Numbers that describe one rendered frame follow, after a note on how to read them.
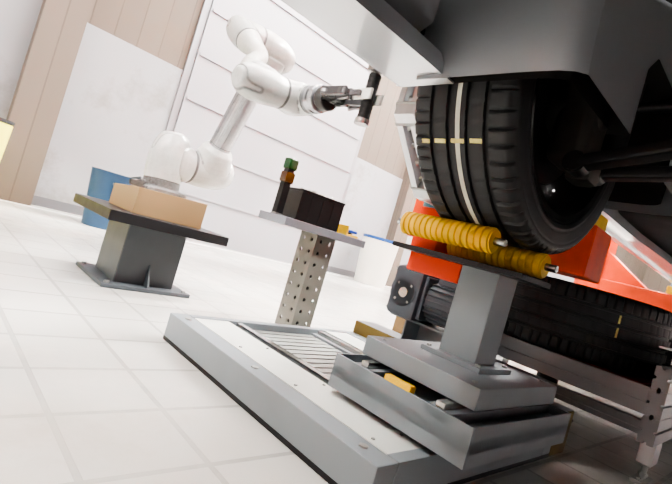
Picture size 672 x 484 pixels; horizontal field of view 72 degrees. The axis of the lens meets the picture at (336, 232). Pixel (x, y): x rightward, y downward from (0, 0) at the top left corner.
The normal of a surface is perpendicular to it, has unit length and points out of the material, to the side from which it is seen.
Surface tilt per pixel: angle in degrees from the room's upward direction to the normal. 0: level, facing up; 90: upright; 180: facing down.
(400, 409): 90
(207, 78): 90
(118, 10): 90
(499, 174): 133
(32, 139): 90
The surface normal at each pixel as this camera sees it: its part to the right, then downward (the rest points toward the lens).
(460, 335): -0.69, -0.22
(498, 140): -0.74, 0.31
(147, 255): 0.66, 0.18
